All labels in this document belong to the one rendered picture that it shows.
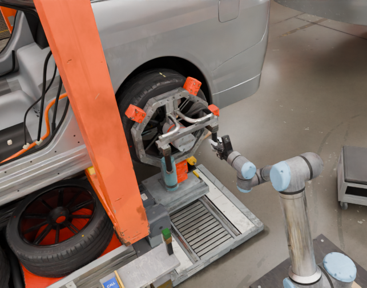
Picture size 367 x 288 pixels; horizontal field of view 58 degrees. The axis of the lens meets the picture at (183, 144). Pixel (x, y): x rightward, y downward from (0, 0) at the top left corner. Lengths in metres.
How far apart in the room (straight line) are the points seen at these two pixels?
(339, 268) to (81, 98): 1.40
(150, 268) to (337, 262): 0.97
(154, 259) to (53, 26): 1.35
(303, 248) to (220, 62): 1.32
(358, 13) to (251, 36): 1.74
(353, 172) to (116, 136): 1.83
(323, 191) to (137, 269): 1.71
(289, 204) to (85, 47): 1.04
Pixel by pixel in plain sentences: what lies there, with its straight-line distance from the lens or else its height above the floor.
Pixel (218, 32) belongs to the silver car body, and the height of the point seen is 1.34.
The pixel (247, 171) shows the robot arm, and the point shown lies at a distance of 1.90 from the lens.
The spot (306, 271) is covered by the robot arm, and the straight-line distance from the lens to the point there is 1.72.
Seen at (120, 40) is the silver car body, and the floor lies 1.48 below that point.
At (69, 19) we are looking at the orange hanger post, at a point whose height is 1.81.
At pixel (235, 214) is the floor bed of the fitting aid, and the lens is 2.66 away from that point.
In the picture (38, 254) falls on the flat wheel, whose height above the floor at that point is 0.50.
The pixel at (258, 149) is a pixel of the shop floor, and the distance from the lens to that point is 3.33.
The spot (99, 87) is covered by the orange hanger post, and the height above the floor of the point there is 1.53.
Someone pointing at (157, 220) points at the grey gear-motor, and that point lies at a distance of 2.27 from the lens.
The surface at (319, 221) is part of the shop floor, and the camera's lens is 2.81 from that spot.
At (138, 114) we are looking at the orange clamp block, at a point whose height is 1.08.
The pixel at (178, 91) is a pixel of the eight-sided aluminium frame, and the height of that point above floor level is 1.11.
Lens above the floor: 2.15
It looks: 39 degrees down
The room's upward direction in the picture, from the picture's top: 7 degrees counter-clockwise
